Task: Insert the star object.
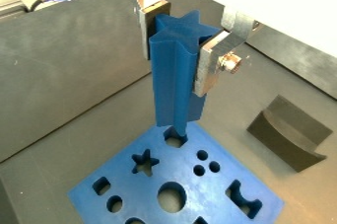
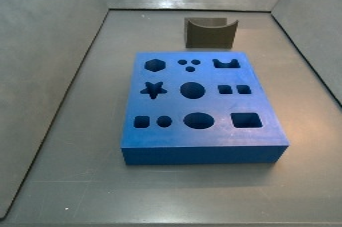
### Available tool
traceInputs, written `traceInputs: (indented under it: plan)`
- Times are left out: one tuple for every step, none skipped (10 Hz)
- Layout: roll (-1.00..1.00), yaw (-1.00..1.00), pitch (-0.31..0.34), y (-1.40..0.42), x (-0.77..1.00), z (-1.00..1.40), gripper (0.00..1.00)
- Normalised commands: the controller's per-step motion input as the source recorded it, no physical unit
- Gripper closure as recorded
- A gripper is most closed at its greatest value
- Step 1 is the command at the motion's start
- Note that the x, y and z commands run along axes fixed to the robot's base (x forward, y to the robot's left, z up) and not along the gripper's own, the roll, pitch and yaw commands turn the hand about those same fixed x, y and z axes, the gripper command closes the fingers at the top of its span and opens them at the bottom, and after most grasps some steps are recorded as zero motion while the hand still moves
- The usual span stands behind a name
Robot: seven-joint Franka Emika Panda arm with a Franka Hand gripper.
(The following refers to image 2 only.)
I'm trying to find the dark grey curved holder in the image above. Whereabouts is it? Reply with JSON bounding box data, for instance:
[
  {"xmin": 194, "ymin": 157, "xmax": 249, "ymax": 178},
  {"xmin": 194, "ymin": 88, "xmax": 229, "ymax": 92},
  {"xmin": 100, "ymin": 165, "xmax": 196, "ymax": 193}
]
[{"xmin": 184, "ymin": 17, "xmax": 239, "ymax": 49}]

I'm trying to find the blue shape-sorter block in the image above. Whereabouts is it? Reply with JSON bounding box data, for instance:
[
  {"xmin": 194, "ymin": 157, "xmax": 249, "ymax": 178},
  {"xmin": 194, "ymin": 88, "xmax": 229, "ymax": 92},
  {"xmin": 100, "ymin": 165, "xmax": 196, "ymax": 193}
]
[{"xmin": 120, "ymin": 52, "xmax": 289, "ymax": 165}]

